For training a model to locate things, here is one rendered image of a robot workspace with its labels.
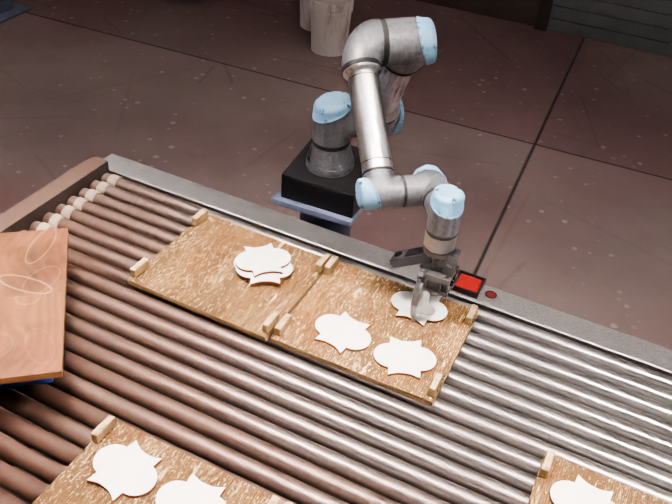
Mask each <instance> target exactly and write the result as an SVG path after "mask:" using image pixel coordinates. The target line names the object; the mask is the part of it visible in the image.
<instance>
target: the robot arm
mask: <svg viewBox="0 0 672 504"><path fill-rule="evenodd" d="M436 58H437V36H436V30H435V26H434V23H433V21H432V20H431V19H430V18H429V17H419V16H416V17H406V18H384V19H370V20H367V21H365V22H363V23H361V24H360V25H359V26H357V27H356V28H355V29H354V30H353V32H352V33H351V34H350V36H349V38H348V39H347V41H346V43H345V46H344V49H343V53H342V60H341V66H342V73H343V78H344V79H345V80H347V81H348V85H349V92H350V95H349V94H347V93H345V92H344V93H342V92H340V91H334V92H328V93H325V94H323V95H321V96H320V97H319V98H318V99H316V101H315V103H314V106H313V113H312V118H313V127H312V143H311V146H310V148H309V151H308V153H307V155H306V167H307V169H308V170H309V171H310V172H311V173H313V174H315V175H317V176H319V177H323V178H339V177H343V176H345V175H347V174H349V173H350V172H351V171H352V170H353V168H354V156H353V153H352V149H351V146H350V138H354V137H357V143H358V149H359V156H360V162H361V168H362V175H363V178H361V179H358V180H357V181H356V186H355V191H356V200H357V204H358V206H359V207H360V208H361V209H363V210H380V209H384V208H395V207H408V206H419V205H423V206H424V208H425V210H426V211H427V213H428V219H427V225H426V231H425V236H424V246H422V247H417V248H411V249H406V250H400V251H396V252H395V253H394V255H393V256H392V258H391V259H390V264H391V266H392V268H399V267H405V266H411V265H416V264H421V265H420V270H419V272H418V275H417V279H416V285H415V288H414V291H413V296H412V301H411V308H410V317H411V322H413V323H414V322H415V319H416V316H417V314H422V315H433V314H434V313H435V308H434V307H433V306H432V305H431V304H430V302H429V299H430V295H432V291H433V292H436V293H438V295H439V296H442V297H444V298H447V294H448V293H449V291H450V290H451V289H452V288H453V287H454V285H455V283H456V281H457V276H458V271H459V267H460V266H459V265H457V262H458V258H459V256H460V255H461V250H459V249H456V248H455V246H456V241H457V236H458V231H459V226H460V222H461V217H462V213H463V211H464V200H465V195H464V193H463V191H462V190H461V189H458V187H457V186H454V185H450V184H448V183H447V179H446V177H445V176H444V175H443V173H442V172H441V171H440V170H439V169H438V168H437V167H436V166H433V165H424V166H422V167H420V168H418V169H417V170H416V171H415V172H414V174H410V175H396V176H395V175H394V168H393V162H392V156H391V150H390V144H389V138H388V136H389V135H393V134H396V133H398V132H399V131H400V130H401V128H402V125H403V120H404V106H403V102H402V100H401V97H402V95H403V93H404V91H405V89H406V86H407V84H408V82H409V80H410V78H411V76H413V75H415V74H416V73H418V72H419V71H420V69H421V68H422V66H423V64H427V65H429V64H433V63H435V61H436ZM423 287H425V290H423Z"/></svg>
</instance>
